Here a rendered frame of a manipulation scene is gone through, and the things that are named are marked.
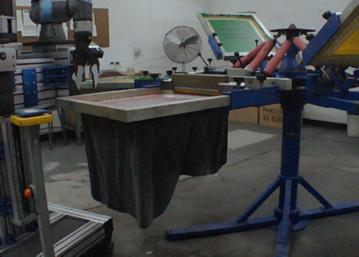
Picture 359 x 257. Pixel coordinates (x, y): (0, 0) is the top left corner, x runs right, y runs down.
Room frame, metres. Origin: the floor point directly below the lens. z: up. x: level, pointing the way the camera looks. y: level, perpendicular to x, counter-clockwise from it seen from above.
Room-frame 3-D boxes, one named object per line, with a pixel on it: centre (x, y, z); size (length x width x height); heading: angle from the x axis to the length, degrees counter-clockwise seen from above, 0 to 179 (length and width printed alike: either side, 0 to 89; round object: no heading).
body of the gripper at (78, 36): (1.37, 0.35, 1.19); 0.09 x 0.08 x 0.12; 41
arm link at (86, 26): (1.36, 0.35, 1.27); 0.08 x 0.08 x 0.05
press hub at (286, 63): (2.29, -0.74, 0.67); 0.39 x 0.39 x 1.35
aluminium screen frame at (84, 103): (1.59, 0.05, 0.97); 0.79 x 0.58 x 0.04; 131
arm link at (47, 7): (1.37, 0.45, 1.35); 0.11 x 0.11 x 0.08; 6
